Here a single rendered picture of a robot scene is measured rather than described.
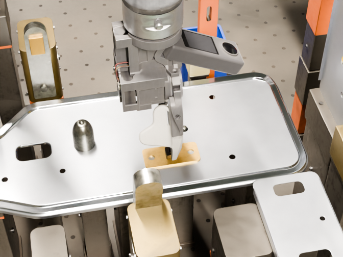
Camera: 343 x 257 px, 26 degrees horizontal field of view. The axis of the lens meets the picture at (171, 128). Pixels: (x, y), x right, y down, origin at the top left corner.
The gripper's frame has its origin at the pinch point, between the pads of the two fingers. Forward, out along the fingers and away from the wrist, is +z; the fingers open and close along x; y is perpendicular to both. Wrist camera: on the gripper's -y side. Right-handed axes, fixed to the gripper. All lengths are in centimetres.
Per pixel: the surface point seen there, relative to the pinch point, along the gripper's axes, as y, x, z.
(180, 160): -0.9, 1.8, 5.4
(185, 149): -2.2, -0.3, 5.4
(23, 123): 21.5, -10.9, 5.6
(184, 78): -11, -44, 34
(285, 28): -39, -59, 37
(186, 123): -3.4, -5.8, 5.8
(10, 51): 22.2, -23.1, 1.3
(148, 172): 5.5, 12.4, -6.3
